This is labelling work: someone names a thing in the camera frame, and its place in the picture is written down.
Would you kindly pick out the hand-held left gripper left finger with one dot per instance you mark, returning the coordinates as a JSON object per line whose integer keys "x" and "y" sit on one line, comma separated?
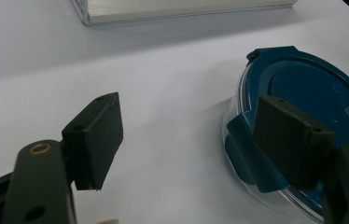
{"x": 70, "y": 155}

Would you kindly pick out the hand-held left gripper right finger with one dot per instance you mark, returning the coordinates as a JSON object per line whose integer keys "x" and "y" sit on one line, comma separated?
{"x": 294, "y": 140}

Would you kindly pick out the blue-lidded clear container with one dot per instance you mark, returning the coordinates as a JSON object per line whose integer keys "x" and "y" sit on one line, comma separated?
{"x": 312, "y": 87}

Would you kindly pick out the clear glass container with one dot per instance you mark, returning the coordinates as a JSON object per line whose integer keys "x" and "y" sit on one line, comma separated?
{"x": 234, "y": 102}

